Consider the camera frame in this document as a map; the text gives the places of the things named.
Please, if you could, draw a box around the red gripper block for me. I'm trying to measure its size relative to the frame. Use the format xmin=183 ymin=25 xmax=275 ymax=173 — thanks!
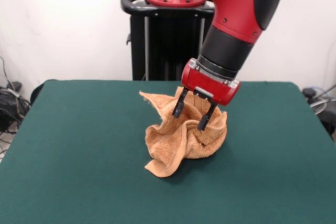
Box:
xmin=172 ymin=58 xmax=242 ymax=131

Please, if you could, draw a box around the orange terry towel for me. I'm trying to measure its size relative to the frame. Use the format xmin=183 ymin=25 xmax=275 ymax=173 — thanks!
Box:
xmin=139 ymin=86 xmax=227 ymax=177

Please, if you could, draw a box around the dark green table cloth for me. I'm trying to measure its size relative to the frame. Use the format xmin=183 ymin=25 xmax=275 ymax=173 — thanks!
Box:
xmin=0 ymin=79 xmax=336 ymax=224

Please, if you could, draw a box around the black grey floor equipment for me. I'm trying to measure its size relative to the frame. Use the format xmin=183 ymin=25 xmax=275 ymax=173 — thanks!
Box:
xmin=301 ymin=84 xmax=336 ymax=142

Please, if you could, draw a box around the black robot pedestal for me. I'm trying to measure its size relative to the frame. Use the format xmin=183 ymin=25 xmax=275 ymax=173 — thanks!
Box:
xmin=120 ymin=0 xmax=218 ymax=81

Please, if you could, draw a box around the black cable bundle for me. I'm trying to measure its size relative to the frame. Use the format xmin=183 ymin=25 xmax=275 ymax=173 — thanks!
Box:
xmin=0 ymin=56 xmax=32 ymax=156

